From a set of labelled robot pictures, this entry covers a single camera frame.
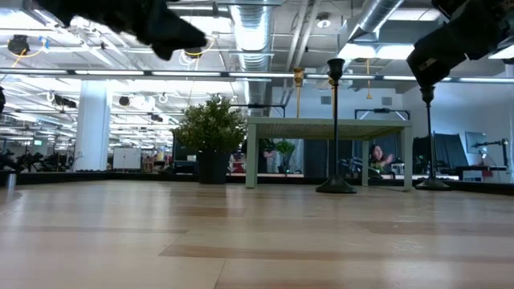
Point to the black candle stick holder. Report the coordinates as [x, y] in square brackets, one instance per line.
[335, 184]
[431, 184]

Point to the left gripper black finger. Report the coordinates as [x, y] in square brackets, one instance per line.
[164, 53]
[172, 30]

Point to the white building column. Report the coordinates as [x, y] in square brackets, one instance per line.
[92, 128]

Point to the green plant in black pot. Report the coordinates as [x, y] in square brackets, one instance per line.
[213, 128]

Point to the black overhead gantry frame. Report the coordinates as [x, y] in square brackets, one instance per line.
[381, 110]

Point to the silver ventilation duct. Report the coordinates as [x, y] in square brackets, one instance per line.
[252, 36]
[377, 14]

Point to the black curtain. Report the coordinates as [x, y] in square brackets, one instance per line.
[445, 152]

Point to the green perforated metal side table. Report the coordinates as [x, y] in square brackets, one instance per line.
[321, 128]

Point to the white cabinet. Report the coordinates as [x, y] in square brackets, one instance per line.
[126, 158]

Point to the long ceiling light strip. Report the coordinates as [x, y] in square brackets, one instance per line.
[261, 75]

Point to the small green desk plant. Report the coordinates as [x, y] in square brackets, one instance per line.
[377, 165]

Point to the black ceiling camera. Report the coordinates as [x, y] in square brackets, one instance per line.
[193, 53]
[18, 44]

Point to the person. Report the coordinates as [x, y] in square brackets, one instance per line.
[267, 154]
[376, 154]

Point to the small green potted plant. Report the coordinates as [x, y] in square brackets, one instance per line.
[285, 147]

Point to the row of black robot arms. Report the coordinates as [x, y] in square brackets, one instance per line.
[36, 160]

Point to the black aluminium table frame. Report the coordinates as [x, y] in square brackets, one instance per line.
[80, 177]

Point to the grey computer monitor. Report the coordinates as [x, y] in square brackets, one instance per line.
[476, 142]

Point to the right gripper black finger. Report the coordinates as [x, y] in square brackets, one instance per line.
[435, 56]

